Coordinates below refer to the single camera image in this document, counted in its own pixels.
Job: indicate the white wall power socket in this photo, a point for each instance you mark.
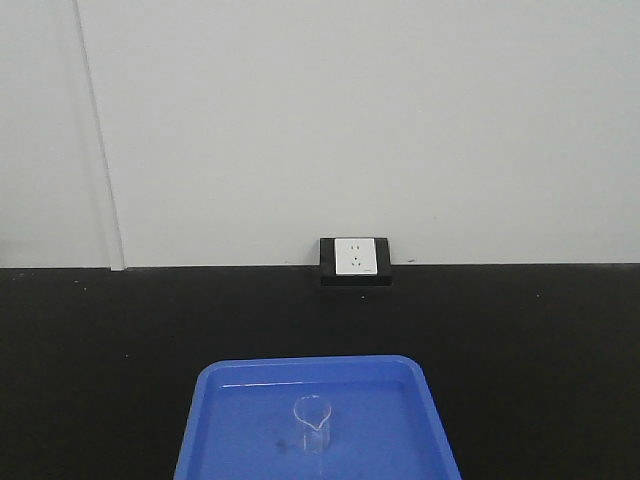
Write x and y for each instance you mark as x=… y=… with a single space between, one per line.
x=355 y=257

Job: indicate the blue plastic tray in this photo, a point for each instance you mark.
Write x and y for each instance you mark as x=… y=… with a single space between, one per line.
x=384 y=425

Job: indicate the clear glass beaker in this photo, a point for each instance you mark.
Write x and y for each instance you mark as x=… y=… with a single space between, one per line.
x=313 y=414

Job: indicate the black socket mounting box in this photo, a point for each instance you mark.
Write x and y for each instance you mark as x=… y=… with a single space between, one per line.
x=328 y=275

